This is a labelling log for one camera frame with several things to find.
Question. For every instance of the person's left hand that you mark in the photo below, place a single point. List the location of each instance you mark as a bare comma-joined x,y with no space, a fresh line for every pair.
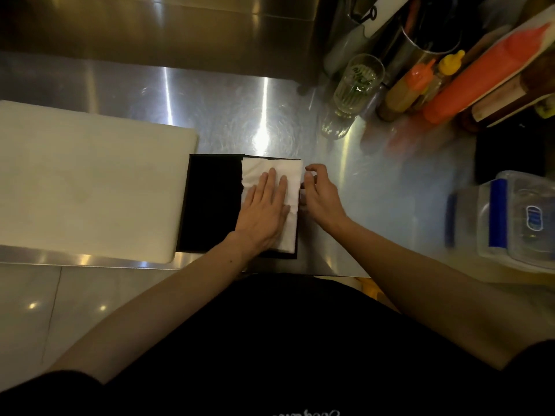
260,216

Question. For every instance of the person's right hand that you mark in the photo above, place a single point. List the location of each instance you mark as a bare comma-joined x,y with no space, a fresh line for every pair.
323,203

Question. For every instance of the person's left thumb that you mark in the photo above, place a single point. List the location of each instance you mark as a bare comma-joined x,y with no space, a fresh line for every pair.
287,210

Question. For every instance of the person's left middle finger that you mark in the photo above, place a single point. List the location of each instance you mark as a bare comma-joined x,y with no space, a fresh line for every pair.
271,184

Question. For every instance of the person's left little finger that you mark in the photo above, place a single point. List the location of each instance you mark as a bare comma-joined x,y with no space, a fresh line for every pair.
249,195

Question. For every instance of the person's right thumb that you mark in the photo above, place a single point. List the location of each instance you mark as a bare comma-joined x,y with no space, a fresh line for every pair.
308,184

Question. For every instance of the white paper napkin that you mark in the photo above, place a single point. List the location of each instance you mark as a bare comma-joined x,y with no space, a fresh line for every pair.
291,177

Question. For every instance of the person's right forearm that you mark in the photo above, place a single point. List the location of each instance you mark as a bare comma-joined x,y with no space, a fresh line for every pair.
433,290

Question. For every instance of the person's left forearm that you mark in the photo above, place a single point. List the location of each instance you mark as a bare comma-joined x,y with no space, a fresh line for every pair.
151,307

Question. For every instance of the black rectangular tray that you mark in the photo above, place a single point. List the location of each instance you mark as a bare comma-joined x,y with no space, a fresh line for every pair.
212,203

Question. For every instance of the clear drinking glass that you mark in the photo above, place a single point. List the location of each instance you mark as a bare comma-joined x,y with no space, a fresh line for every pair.
353,93

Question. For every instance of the brown squeeze bottle orange cap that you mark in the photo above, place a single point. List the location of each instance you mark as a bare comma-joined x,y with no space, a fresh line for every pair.
403,93

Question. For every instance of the white plastic bottle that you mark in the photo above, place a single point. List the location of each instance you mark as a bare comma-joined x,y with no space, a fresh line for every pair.
344,51

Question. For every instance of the person's black shirt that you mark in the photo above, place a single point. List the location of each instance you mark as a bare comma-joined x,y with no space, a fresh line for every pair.
282,355

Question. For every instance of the white cutting board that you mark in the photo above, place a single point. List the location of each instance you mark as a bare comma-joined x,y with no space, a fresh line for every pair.
86,181

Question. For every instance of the stainless steel utensil canister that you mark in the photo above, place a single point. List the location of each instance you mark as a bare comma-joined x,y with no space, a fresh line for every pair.
412,47

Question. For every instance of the clear squeeze bottle yellow cap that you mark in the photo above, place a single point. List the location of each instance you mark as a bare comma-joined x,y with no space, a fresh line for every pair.
442,71

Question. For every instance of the large orange squeeze bottle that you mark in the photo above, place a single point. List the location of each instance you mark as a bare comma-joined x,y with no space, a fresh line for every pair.
481,77

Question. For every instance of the black box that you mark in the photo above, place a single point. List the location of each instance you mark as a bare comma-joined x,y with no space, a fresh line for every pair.
509,151

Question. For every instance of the clear plastic container blue clips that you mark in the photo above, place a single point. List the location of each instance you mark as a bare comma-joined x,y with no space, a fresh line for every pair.
511,220

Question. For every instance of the dark brown sauce bottle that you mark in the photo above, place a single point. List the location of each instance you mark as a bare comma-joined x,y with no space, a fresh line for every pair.
533,82

